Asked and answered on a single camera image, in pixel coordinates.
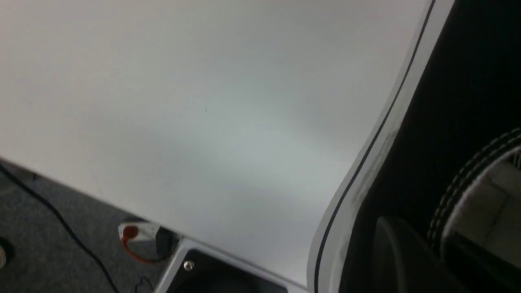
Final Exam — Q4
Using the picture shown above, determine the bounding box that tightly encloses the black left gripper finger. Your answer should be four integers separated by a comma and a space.
371, 217, 468, 293

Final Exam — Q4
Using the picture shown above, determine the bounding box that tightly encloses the black canvas sneaker white sole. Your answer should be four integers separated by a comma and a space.
307, 0, 520, 293

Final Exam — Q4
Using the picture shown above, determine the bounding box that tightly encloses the white power strip red switch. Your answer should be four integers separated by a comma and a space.
118, 221, 181, 264

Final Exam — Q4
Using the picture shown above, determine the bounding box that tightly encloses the black cable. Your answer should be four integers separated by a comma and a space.
0, 163, 120, 293

